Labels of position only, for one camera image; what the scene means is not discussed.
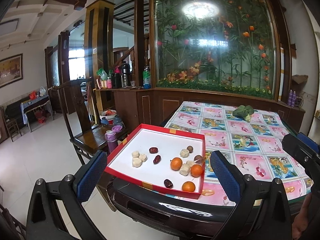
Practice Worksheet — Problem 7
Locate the green plastic bottle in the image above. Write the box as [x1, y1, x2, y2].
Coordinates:
[143, 66, 151, 89]

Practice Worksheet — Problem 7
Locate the dark red jujube date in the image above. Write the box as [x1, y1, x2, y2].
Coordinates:
[153, 155, 161, 164]

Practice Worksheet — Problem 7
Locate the purple bottle pair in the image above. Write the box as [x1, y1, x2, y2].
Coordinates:
[287, 90, 296, 107]

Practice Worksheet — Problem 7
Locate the red gift box lid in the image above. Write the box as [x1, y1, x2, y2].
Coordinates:
[105, 124, 206, 199]

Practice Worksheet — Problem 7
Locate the black thermos flask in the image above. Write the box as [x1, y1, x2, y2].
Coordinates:
[121, 61, 131, 88]

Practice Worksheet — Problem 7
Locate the purple thermos bottle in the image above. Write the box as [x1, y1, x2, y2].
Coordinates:
[105, 130, 118, 153]

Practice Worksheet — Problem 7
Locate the side table with cloth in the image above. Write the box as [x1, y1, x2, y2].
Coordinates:
[20, 95, 54, 133]

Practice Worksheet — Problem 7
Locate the green leafy vegetable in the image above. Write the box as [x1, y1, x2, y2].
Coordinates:
[232, 105, 254, 122]

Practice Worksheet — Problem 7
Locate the purple thermos lid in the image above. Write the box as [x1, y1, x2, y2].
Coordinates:
[112, 125, 123, 133]

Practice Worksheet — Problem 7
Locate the fruit pattern tablecloth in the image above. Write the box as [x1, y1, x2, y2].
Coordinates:
[165, 101, 313, 206]

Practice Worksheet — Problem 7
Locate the orange tangerine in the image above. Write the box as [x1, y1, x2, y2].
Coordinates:
[170, 157, 183, 171]
[182, 181, 196, 192]
[190, 164, 203, 178]

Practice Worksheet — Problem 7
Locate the framed wall painting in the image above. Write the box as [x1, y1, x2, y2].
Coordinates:
[0, 54, 23, 88]

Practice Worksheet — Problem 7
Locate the brown round fruit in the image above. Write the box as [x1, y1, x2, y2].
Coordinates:
[194, 155, 204, 165]
[187, 146, 193, 153]

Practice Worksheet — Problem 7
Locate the dark wooden chair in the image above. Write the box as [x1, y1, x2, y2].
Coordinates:
[51, 77, 112, 165]

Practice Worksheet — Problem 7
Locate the glass flower display cabinet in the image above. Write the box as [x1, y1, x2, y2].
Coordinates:
[153, 0, 277, 99]

